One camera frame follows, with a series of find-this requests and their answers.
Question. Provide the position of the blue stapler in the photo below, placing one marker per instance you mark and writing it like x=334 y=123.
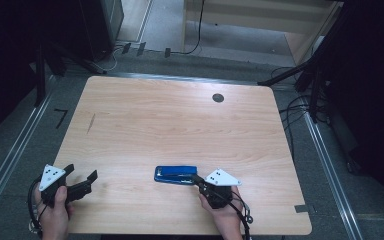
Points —
x=175 y=174

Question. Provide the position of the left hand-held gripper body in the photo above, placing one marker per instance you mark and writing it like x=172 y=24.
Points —
x=51 y=176

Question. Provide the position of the person's left hand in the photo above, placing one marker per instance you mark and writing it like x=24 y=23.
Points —
x=55 y=220

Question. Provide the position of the grey tape piece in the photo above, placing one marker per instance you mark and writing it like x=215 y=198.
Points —
x=301 y=209

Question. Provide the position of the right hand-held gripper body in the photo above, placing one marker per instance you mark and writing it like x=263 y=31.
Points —
x=220 y=193

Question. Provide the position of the person's right hand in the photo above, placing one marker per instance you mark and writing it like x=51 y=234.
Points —
x=225 y=223

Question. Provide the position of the dark cabinet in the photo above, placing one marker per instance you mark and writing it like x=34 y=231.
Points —
x=105 y=26

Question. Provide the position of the black floor tape mark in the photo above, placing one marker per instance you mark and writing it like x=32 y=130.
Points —
x=61 y=116

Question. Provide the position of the dark round table grommet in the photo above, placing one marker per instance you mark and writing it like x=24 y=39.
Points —
x=218 y=98

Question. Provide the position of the black metal stand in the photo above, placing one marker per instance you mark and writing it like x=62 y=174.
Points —
x=40 y=76
x=313 y=83

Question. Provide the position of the metal floor rail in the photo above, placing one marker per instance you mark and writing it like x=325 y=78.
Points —
x=13 y=156
x=186 y=78
x=330 y=176

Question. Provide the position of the light wooden furniture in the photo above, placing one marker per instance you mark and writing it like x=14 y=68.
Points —
x=246 y=13

